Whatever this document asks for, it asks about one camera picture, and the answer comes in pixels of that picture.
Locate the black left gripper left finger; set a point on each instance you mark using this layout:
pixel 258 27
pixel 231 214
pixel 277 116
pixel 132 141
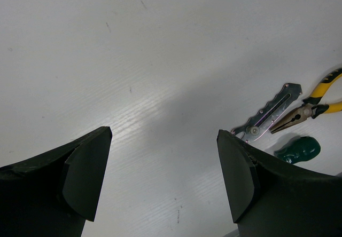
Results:
pixel 57 192

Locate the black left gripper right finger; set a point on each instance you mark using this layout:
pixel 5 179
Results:
pixel 269 197

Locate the yellow black combination pliers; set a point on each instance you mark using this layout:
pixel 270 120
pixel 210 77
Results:
pixel 311 106

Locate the green stubby screwdriver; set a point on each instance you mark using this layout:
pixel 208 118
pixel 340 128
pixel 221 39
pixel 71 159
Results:
pixel 300 150

